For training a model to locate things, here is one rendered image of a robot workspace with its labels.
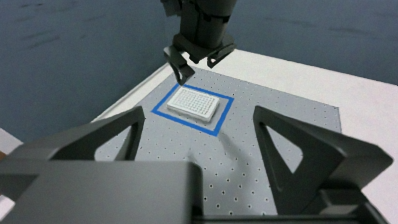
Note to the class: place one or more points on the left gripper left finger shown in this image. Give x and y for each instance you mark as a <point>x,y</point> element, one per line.
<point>81,143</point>

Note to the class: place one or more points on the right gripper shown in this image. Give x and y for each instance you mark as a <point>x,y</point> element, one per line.
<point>210,41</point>

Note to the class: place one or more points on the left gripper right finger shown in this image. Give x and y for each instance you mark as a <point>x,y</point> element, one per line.
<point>331,161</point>

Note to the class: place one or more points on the white well plate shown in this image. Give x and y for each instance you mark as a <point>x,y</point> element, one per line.
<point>194,104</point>

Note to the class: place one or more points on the grey rectangular work surface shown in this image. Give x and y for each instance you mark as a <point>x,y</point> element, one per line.
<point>234,176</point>

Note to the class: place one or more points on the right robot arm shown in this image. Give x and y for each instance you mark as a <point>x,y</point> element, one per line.
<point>189,15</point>

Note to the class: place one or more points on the blue tape outline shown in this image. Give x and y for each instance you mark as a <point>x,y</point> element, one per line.
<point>220,122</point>

